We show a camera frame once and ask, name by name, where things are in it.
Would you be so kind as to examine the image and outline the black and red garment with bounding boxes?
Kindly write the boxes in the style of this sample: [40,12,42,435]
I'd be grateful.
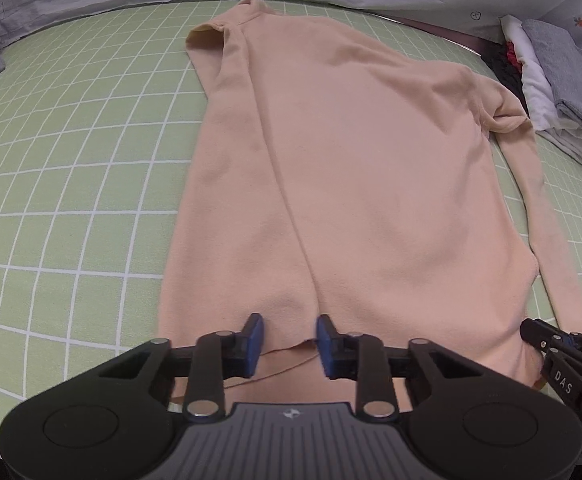
[481,41,528,112]

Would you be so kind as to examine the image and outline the folded white garment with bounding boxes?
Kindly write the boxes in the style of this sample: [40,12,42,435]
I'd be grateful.
[500,15,582,165]

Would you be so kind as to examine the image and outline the green checked bed sheet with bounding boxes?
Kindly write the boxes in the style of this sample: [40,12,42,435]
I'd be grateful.
[0,0,582,438]

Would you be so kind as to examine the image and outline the peach long-sleeve garment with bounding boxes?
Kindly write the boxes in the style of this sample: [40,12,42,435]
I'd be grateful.
[157,0,582,390]

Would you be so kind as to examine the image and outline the folded grey garment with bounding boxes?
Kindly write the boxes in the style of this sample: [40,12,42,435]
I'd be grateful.
[522,20,582,127]

